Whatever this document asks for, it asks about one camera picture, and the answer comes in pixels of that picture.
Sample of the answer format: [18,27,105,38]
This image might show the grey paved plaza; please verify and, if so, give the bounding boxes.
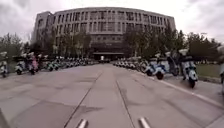
[0,63,224,128]

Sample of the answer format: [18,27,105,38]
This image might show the large curved grey building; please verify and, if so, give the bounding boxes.
[31,6,177,62]

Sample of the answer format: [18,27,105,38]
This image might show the row of parked scooters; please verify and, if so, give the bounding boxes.
[110,48,224,95]
[0,50,100,79]

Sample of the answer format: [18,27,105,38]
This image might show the row of trees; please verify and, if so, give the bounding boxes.
[0,29,94,60]
[122,26,222,62]

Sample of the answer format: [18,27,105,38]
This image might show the robot's own part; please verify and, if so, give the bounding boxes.
[77,118,88,128]
[138,116,151,128]

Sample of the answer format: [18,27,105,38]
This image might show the pale kerb line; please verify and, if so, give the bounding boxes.
[132,69,224,108]

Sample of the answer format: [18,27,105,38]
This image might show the grass strip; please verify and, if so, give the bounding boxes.
[195,63,222,79]

